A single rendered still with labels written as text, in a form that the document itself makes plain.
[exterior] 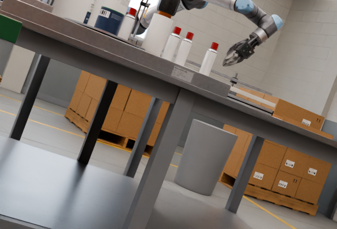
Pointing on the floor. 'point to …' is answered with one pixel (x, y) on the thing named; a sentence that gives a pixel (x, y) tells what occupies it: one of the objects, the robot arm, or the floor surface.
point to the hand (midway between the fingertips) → (224, 63)
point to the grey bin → (204, 157)
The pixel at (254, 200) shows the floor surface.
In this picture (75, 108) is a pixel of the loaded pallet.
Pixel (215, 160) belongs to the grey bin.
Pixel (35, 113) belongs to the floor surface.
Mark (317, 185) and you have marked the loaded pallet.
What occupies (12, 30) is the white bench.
